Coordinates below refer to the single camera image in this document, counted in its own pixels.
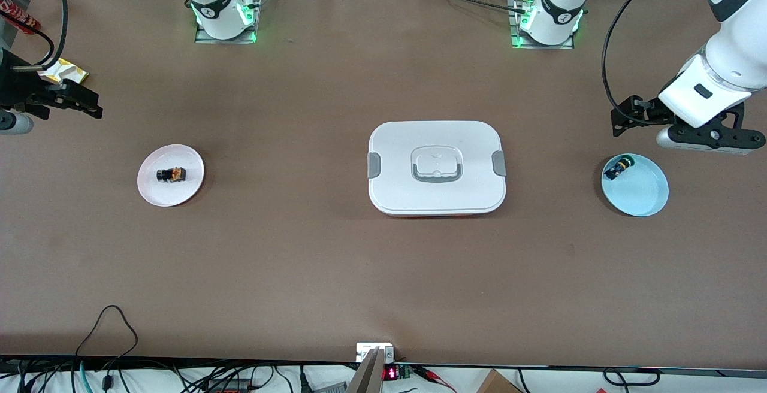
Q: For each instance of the small white socket box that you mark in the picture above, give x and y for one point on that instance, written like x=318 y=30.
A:
x=367 y=351

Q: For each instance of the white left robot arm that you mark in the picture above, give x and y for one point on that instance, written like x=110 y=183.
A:
x=737 y=51

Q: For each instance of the brown cardboard box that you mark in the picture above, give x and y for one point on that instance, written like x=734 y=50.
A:
x=497 y=384

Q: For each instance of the red digit display module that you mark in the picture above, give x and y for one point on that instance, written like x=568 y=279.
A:
x=390 y=373

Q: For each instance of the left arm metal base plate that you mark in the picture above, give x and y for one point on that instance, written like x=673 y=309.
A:
x=542 y=46

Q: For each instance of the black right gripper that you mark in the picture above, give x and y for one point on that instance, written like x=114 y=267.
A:
x=17 y=86

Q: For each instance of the white lidded storage box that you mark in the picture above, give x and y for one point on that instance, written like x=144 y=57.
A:
x=437 y=192

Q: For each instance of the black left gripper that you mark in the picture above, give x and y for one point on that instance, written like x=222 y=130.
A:
x=649 y=114

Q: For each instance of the orange push-button switch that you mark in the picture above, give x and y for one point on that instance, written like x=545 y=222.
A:
x=174 y=174

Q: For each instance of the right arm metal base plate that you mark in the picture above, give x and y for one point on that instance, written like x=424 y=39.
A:
x=225 y=39

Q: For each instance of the yellow snack packet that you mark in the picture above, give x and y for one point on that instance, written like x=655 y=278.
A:
x=63 y=71

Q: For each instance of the grey metal bar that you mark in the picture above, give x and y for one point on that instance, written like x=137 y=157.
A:
x=367 y=378

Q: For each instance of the red drink can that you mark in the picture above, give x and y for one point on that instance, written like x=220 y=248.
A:
x=18 y=17

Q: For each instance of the light blue round plate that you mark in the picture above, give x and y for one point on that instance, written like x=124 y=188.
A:
x=641 y=192

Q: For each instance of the pink round plate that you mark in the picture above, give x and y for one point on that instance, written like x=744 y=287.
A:
x=180 y=192

